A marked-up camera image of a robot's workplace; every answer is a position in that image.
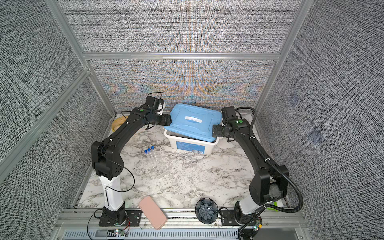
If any blue plastic box lid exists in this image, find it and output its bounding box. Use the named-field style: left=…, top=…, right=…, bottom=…
left=165, top=104, right=222, bottom=142

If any white plastic storage box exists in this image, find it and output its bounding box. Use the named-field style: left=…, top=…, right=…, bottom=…
left=164, top=130, right=219, bottom=155

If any blue capped test tube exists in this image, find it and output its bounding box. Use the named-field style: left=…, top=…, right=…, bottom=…
left=145, top=150, right=151, bottom=161
left=151, top=146, right=158, bottom=161
left=147, top=149, right=154, bottom=162

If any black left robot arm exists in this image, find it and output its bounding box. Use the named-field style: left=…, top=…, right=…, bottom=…
left=91, top=100, right=172, bottom=226

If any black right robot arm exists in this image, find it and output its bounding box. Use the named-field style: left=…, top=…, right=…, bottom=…
left=212, top=106, right=304, bottom=225

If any blue label sticker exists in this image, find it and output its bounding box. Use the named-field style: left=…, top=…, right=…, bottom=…
left=176, top=141, right=205, bottom=154

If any yellow wooden steamer basket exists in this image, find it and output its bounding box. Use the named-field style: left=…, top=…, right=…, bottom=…
left=111, top=117, right=126, bottom=132

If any black round pleated dish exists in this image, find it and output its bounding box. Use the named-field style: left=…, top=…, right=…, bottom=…
left=195, top=198, right=219, bottom=225

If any green snack packet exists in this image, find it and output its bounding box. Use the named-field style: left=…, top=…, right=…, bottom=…
left=266, top=202, right=284, bottom=212

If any pink phone case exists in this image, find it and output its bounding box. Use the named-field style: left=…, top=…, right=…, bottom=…
left=139, top=196, right=168, bottom=230

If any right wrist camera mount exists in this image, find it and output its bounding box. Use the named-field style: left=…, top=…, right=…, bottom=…
left=221, top=106, right=239, bottom=125

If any black camera cable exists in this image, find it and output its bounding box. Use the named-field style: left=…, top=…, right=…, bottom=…
left=86, top=91, right=166, bottom=240

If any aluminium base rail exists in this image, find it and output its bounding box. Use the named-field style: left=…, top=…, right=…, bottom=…
left=50, top=208, right=311, bottom=240

